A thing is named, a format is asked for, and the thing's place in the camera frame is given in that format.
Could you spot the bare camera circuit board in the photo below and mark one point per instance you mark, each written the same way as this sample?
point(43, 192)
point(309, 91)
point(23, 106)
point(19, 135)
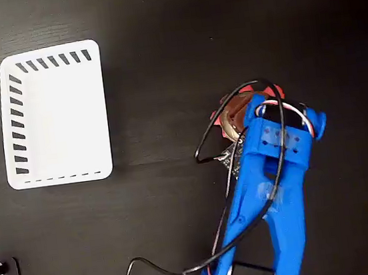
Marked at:
point(233, 160)

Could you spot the white plastic tray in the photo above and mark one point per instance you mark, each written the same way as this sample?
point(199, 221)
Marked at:
point(68, 125)

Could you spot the red turtle toy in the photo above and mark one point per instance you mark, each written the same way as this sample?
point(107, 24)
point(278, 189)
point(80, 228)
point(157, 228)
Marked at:
point(229, 128)

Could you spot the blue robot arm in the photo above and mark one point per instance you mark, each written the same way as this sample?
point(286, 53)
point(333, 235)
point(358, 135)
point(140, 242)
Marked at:
point(281, 216)

